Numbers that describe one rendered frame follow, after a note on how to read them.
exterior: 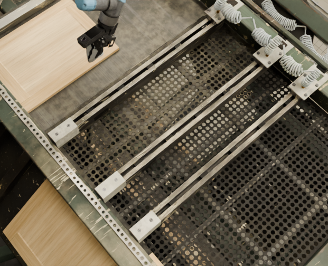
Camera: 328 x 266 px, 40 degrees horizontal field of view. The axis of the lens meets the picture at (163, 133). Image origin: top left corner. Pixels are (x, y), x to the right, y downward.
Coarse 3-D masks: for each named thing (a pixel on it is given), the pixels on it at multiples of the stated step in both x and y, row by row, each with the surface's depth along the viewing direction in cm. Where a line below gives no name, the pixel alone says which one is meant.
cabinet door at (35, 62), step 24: (24, 24) 232; (48, 24) 233; (72, 24) 233; (0, 48) 226; (24, 48) 227; (48, 48) 227; (72, 48) 227; (0, 72) 220; (24, 72) 221; (48, 72) 221; (72, 72) 221; (24, 96) 215; (48, 96) 216
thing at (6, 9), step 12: (24, 0) 248; (204, 48) 235; (204, 60) 241; (252, 84) 227; (252, 96) 225; (264, 108) 223; (108, 120) 217; (300, 132) 217; (144, 144) 212; (312, 144) 214; (324, 144) 215; (324, 156) 212; (156, 168) 208; (168, 180) 205; (192, 216) 199; (216, 240) 195
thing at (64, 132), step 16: (224, 0) 216; (208, 16) 228; (192, 32) 226; (208, 32) 230; (176, 48) 223; (192, 48) 231; (144, 64) 218; (160, 64) 218; (128, 80) 215; (144, 80) 218; (112, 96) 210; (80, 112) 207; (96, 112) 207; (64, 128) 203; (80, 128) 208
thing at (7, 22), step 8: (32, 0) 236; (40, 0) 236; (48, 0) 238; (24, 8) 234; (32, 8) 234; (40, 8) 238; (8, 16) 232; (16, 16) 232; (24, 16) 234; (0, 24) 229; (8, 24) 231; (0, 32) 230
